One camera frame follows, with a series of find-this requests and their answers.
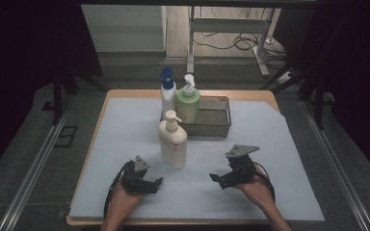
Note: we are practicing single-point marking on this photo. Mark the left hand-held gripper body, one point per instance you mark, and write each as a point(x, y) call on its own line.
point(134, 179)

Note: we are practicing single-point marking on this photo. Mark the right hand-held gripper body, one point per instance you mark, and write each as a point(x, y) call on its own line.
point(241, 168)

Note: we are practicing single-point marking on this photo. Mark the cream pump bottle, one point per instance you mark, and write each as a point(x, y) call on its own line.
point(173, 144)

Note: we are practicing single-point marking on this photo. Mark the grey mesh basket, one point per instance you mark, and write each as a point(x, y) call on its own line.
point(212, 120)

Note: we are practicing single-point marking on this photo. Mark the green pump bottle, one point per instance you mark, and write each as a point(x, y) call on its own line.
point(188, 104)

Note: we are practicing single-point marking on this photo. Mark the white bottle with blue pump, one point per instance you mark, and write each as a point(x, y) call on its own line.
point(167, 93)

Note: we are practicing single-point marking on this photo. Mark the person's left hand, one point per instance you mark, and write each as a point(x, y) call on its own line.
point(122, 203)

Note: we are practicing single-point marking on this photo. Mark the person's right hand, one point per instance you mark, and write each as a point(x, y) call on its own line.
point(258, 192)

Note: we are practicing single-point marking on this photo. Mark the white foam mat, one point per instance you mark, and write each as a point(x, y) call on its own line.
point(189, 199)

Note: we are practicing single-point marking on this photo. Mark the white power strip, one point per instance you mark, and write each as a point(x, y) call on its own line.
point(285, 77)

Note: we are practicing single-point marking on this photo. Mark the black stand legs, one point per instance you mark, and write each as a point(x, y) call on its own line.
point(58, 96)
point(318, 99)

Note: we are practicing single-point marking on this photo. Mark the dark curtain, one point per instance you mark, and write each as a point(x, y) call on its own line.
point(359, 80)
point(22, 64)

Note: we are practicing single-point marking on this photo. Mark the white cabinet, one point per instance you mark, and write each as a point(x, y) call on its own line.
point(125, 29)

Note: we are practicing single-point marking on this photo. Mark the aluminium floor rail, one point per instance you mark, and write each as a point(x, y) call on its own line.
point(32, 173)
point(337, 166)

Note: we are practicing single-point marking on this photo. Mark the white metal stand frame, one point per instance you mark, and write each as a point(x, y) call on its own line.
point(228, 25)

